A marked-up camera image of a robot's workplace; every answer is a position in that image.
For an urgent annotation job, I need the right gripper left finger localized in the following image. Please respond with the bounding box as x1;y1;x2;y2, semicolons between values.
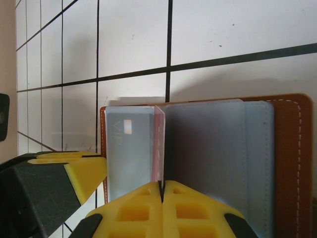
74;181;163;238

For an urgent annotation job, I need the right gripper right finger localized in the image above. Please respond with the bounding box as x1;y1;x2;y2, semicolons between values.
162;180;259;238

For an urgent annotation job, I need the grey VIP card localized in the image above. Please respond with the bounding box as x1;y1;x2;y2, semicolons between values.
106;112;156;202

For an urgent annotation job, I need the red plastic card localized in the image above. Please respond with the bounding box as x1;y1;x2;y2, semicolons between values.
154;106;166;189

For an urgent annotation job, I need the brown leather card holder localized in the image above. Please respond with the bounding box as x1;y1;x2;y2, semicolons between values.
100;93;313;238

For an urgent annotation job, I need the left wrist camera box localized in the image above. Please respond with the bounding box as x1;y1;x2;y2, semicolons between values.
0;93;11;142

